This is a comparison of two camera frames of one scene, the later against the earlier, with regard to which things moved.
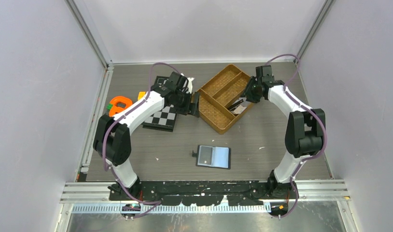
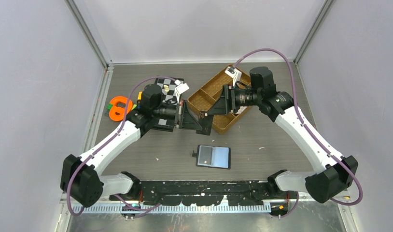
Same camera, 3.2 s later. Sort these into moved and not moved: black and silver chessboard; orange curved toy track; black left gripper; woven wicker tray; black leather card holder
Moved: black left gripper; woven wicker tray
Not moved: orange curved toy track; black and silver chessboard; black leather card holder
